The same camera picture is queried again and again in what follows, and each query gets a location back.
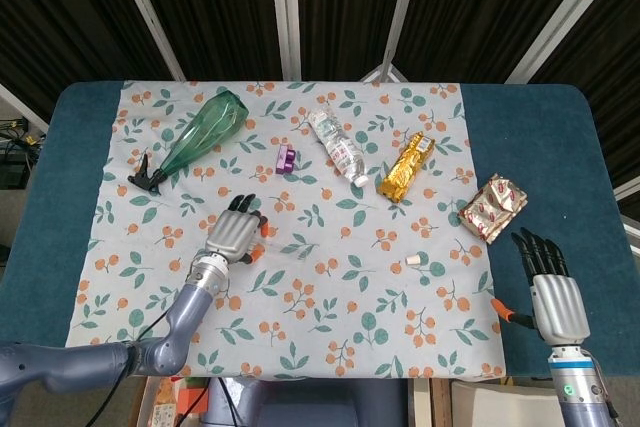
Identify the cardboard box with packages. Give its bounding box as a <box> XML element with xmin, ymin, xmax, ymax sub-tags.
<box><xmin>132</xmin><ymin>375</ymin><xmax>211</xmax><ymax>427</ymax></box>

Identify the clear plastic water bottle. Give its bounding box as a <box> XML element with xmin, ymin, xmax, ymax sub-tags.
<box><xmin>306</xmin><ymin>107</ymin><xmax>370</xmax><ymax>187</ymax></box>

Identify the white storage box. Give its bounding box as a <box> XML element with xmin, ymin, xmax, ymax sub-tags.
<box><xmin>449</xmin><ymin>379</ymin><xmax>566</xmax><ymax>427</ymax></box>

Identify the floral orange green tablecloth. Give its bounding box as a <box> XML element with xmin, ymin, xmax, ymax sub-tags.
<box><xmin>64</xmin><ymin>79</ymin><xmax>509</xmax><ymax>381</ymax></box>

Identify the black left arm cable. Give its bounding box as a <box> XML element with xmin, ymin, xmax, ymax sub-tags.
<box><xmin>82</xmin><ymin>266</ymin><xmax>231</xmax><ymax>427</ymax></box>

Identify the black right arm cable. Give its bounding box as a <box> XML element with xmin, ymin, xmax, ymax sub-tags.
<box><xmin>602</xmin><ymin>386</ymin><xmax>624</xmax><ymax>421</ymax></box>

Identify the purple toy block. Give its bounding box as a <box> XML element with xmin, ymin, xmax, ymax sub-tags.
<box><xmin>274</xmin><ymin>144</ymin><xmax>296</xmax><ymax>177</ymax></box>

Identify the silver red snack package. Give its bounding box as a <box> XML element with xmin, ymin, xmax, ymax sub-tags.
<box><xmin>457</xmin><ymin>172</ymin><xmax>530</xmax><ymax>244</ymax></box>

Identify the teal table cover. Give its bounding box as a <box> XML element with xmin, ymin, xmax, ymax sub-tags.
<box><xmin>0</xmin><ymin>80</ymin><xmax>640</xmax><ymax>378</ymax></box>

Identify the grey-blue robot torso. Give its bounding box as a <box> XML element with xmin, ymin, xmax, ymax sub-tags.
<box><xmin>202</xmin><ymin>376</ymin><xmax>409</xmax><ymax>427</ymax></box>

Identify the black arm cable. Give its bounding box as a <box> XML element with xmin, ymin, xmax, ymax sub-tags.
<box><xmin>602</xmin><ymin>386</ymin><xmax>624</xmax><ymax>421</ymax></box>
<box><xmin>82</xmin><ymin>266</ymin><xmax>231</xmax><ymax>427</ymax></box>

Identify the white partition frame post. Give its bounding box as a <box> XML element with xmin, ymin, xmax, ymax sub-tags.
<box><xmin>360</xmin><ymin>0</ymin><xmax>426</xmax><ymax>84</ymax></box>
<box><xmin>268</xmin><ymin>0</ymin><xmax>304</xmax><ymax>81</ymax></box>
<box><xmin>504</xmin><ymin>0</ymin><xmax>622</xmax><ymax>84</ymax></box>
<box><xmin>108</xmin><ymin>0</ymin><xmax>187</xmax><ymax>81</ymax></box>

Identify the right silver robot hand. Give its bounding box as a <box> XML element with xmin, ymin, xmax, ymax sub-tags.
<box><xmin>491</xmin><ymin>227</ymin><xmax>591</xmax><ymax>346</ymax></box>

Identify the gold foil snack package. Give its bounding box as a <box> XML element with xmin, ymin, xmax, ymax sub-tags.
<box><xmin>376</xmin><ymin>130</ymin><xmax>437</xmax><ymax>204</ymax></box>

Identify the black equipment with cables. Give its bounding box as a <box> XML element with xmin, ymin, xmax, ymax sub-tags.
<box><xmin>0</xmin><ymin>115</ymin><xmax>45</xmax><ymax>189</ymax></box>

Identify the clear glass tube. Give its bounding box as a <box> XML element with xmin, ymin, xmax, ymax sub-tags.
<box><xmin>252</xmin><ymin>236</ymin><xmax>314</xmax><ymax>254</ymax></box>

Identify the green plastic spray bottle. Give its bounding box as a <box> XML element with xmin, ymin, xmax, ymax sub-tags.
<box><xmin>127</xmin><ymin>89</ymin><xmax>250</xmax><ymax>192</ymax></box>

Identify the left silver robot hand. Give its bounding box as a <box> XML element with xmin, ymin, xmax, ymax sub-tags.
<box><xmin>203</xmin><ymin>193</ymin><xmax>270</xmax><ymax>265</ymax></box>

